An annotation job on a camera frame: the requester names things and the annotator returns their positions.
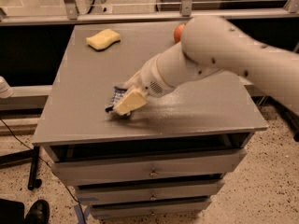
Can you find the middle grey drawer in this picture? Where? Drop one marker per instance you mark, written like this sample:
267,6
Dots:
150,192

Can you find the bottom grey drawer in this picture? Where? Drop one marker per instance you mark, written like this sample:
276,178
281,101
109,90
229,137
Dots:
149,208

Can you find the black metal stand leg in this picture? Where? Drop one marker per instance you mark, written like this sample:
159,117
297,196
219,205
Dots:
29,156

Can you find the red apple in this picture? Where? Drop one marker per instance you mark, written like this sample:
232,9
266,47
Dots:
178,32

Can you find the blue rxbar blueberry wrapper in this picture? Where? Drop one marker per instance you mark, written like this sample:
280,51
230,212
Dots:
117,95

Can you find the grey drawer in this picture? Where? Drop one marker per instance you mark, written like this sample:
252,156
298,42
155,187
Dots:
149,208
150,192
148,167

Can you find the grey drawer cabinet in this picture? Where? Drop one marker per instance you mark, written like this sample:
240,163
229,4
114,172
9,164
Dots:
216,113

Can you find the white cylindrical object at left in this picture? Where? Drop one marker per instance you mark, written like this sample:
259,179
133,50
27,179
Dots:
5,90

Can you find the yellow sponge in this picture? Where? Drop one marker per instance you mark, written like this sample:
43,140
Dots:
103,39

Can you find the top grey drawer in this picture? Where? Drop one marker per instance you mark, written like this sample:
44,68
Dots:
148,167

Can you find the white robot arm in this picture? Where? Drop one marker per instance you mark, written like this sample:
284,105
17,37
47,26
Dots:
207,45

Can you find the black shoe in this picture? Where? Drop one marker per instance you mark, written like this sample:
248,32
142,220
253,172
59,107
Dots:
39,213

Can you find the grey metal railing frame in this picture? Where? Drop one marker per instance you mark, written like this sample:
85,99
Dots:
33,12

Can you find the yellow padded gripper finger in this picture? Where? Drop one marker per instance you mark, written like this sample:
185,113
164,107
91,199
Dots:
133,99
132,82

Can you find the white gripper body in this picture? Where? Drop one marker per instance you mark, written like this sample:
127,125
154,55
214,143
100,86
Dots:
149,76

